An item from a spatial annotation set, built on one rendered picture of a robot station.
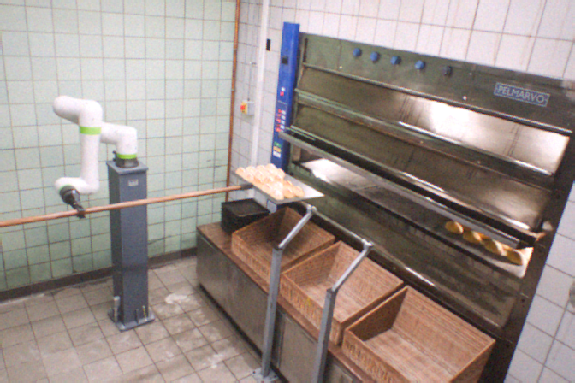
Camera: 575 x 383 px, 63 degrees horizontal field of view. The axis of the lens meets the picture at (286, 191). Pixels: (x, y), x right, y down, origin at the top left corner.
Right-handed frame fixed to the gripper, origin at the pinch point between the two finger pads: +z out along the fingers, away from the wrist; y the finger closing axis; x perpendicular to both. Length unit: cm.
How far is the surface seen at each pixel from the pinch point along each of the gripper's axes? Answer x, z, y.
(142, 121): -75, -121, -11
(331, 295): -96, 90, 25
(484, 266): -155, 131, 2
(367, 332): -123, 95, 55
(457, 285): -155, 120, 19
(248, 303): -100, 9, 83
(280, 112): -152, -47, -32
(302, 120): -154, -23, -32
